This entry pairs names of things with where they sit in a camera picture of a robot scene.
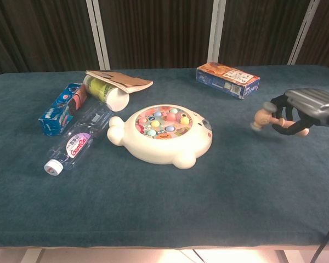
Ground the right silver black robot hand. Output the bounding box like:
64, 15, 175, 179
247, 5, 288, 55
270, 88, 329, 136

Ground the white partition post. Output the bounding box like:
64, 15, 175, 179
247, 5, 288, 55
207, 0, 227, 69
287, 0, 320, 66
85, 0, 111, 71

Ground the small wooden toy hammer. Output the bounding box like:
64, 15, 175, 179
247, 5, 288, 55
251, 101, 310, 138

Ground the clear plastic water bottle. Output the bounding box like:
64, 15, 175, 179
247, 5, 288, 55
43, 102, 115, 178

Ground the green white paper cup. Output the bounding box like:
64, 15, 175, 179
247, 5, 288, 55
83, 76, 131, 112

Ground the cream whack-a-mole toy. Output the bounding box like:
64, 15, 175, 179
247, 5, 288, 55
106, 103, 213, 170

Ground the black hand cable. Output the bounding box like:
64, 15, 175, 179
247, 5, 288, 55
310, 207, 329, 263

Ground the kraft spiral notebook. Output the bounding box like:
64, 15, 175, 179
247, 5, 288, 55
85, 70, 154, 95

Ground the orange blue biscuit box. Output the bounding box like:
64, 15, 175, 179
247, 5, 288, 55
196, 62, 261, 100

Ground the blue Oreo cookie box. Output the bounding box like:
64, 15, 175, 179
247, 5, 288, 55
38, 83, 90, 136

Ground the blue table cloth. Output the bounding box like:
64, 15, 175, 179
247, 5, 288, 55
0, 65, 329, 249

